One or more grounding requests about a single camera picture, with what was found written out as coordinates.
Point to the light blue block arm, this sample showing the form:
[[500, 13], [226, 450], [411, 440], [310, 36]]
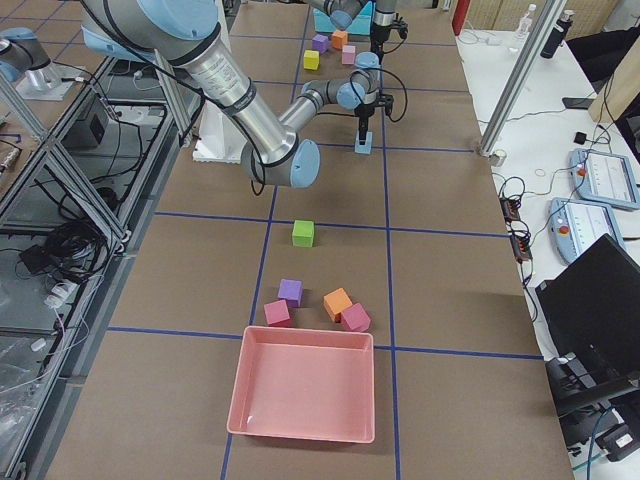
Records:
[[364, 149]]

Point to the orange foam block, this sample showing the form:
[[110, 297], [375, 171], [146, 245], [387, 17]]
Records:
[[335, 303], [339, 38]]

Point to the purple foam block right side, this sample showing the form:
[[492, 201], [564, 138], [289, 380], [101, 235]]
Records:
[[291, 291]]

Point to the purple foam block left side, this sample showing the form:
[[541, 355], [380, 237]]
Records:
[[320, 43]]

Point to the teach pendant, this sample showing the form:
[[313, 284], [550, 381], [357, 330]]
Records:
[[575, 225], [604, 177]]

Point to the light blue plastic bin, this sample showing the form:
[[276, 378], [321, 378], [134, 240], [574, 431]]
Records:
[[362, 27]]

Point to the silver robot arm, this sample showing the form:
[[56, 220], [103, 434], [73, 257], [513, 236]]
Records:
[[379, 6], [188, 35]]

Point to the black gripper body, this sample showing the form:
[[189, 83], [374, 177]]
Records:
[[364, 111], [381, 34]]

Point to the far teach pendant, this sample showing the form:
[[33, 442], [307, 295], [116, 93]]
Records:
[[604, 177]]

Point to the yellow foam block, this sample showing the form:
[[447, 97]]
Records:
[[311, 60]]

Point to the black laptop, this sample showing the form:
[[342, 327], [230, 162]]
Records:
[[592, 307]]

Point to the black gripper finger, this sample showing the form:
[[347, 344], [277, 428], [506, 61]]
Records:
[[363, 130]]

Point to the orange foam block right side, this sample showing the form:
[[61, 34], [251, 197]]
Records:
[[335, 303]]

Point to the purple foam block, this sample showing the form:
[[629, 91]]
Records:
[[320, 43], [291, 291]]

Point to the pink plastic bin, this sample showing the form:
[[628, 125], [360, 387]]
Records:
[[304, 384]]

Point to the green foam block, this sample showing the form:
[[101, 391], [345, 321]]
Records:
[[303, 233]]

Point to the aluminium frame post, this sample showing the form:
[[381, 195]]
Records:
[[531, 49]]

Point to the magenta foam block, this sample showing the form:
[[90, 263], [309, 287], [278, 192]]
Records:
[[355, 318], [277, 314]]

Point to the orange foam block left side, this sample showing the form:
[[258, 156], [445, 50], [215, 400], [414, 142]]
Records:
[[339, 38]]

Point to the near teach pendant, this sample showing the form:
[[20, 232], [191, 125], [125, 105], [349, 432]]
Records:
[[575, 225]]

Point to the light pink foam block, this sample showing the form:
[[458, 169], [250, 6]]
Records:
[[348, 54]]

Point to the black water bottle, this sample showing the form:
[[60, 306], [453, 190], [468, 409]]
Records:
[[557, 34]]

